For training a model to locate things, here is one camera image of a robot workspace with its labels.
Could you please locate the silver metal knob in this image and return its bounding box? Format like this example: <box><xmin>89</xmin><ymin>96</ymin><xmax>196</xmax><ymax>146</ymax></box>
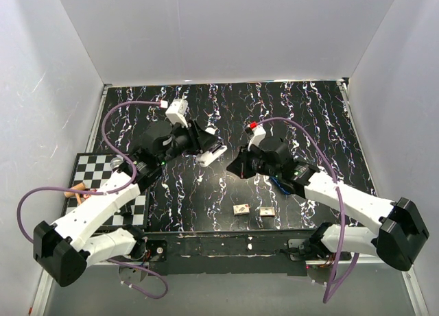
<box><xmin>110</xmin><ymin>156</ymin><xmax>124</xmax><ymax>171</ymax></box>

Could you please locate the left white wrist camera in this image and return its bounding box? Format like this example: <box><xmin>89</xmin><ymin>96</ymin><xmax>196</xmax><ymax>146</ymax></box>
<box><xmin>165</xmin><ymin>99</ymin><xmax>188</xmax><ymax>128</ymax></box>

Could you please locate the purple cable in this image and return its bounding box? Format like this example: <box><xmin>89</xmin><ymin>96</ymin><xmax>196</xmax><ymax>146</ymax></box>
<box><xmin>260</xmin><ymin>117</ymin><xmax>360</xmax><ymax>304</ymax></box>
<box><xmin>16</xmin><ymin>100</ymin><xmax>169</xmax><ymax>300</ymax></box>

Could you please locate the red owl toy block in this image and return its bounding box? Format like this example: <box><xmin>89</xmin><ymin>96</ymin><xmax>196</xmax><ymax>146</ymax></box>
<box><xmin>81</xmin><ymin>189</ymin><xmax>96</xmax><ymax>199</ymax></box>

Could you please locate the white plastic stick tool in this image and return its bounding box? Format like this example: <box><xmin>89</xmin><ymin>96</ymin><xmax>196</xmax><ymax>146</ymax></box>
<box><xmin>195</xmin><ymin>145</ymin><xmax>227</xmax><ymax>167</ymax></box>

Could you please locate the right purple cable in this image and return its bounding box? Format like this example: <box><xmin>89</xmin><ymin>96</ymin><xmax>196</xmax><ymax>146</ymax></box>
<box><xmin>260</xmin><ymin>117</ymin><xmax>360</xmax><ymax>304</ymax></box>

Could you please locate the white staple box left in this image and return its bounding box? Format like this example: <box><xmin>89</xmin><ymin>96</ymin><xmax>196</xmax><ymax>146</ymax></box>
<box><xmin>233</xmin><ymin>204</ymin><xmax>250</xmax><ymax>216</ymax></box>

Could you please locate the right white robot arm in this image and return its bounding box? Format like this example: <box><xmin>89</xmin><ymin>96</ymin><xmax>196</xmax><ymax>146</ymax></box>
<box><xmin>226</xmin><ymin>137</ymin><xmax>429</xmax><ymax>271</ymax></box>

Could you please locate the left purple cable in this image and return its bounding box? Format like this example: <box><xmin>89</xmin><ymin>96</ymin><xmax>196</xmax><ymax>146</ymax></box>
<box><xmin>16</xmin><ymin>100</ymin><xmax>169</xmax><ymax>300</ymax></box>

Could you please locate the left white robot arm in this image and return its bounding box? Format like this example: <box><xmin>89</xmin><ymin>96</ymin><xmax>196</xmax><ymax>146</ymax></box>
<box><xmin>33</xmin><ymin>120</ymin><xmax>227</xmax><ymax>287</ymax></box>

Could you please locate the wooden toy hammer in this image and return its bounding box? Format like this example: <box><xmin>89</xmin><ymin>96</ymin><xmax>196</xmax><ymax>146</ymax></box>
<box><xmin>64</xmin><ymin>182</ymin><xmax>86</xmax><ymax>205</ymax></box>

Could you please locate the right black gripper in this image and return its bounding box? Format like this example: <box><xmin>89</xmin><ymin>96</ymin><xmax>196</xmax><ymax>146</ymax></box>
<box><xmin>226</xmin><ymin>143</ymin><xmax>280</xmax><ymax>180</ymax></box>

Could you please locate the blue black stapler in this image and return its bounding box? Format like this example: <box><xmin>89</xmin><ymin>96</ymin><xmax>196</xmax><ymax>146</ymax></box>
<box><xmin>270</xmin><ymin>175</ymin><xmax>296</xmax><ymax>195</ymax></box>

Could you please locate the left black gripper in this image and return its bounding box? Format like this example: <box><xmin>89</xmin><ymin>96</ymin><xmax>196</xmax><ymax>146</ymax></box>
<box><xmin>158</xmin><ymin>119</ymin><xmax>219</xmax><ymax>167</ymax></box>

